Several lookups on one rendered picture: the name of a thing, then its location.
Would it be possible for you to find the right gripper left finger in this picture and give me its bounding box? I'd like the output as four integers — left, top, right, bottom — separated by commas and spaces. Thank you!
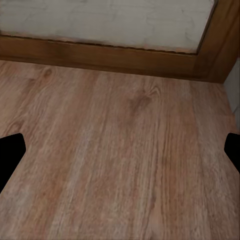
0, 133, 26, 193

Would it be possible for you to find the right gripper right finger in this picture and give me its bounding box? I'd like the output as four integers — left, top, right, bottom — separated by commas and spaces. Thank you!
224, 133, 240, 173

